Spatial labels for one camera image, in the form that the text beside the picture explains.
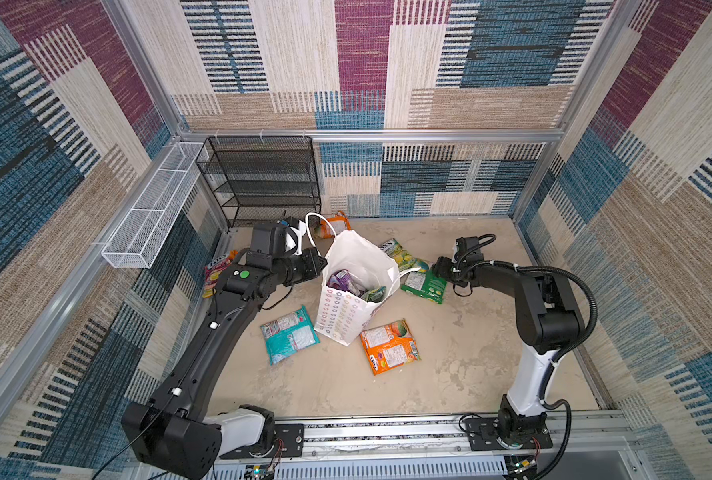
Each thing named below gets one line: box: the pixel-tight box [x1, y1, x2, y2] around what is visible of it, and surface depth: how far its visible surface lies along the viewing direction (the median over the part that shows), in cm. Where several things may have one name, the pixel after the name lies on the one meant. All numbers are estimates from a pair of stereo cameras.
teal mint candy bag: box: [260, 305, 321, 366], surface depth 91 cm
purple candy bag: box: [327, 269, 366, 297], surface depth 96 cm
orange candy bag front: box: [360, 318, 422, 376], surface depth 88 cm
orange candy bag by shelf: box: [319, 211, 352, 239], surface depth 117 cm
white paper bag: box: [305, 212, 421, 347], surface depth 83 cm
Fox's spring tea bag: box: [379, 238, 429, 273], surface depth 107 cm
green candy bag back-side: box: [400, 269, 448, 305], surface depth 101 cm
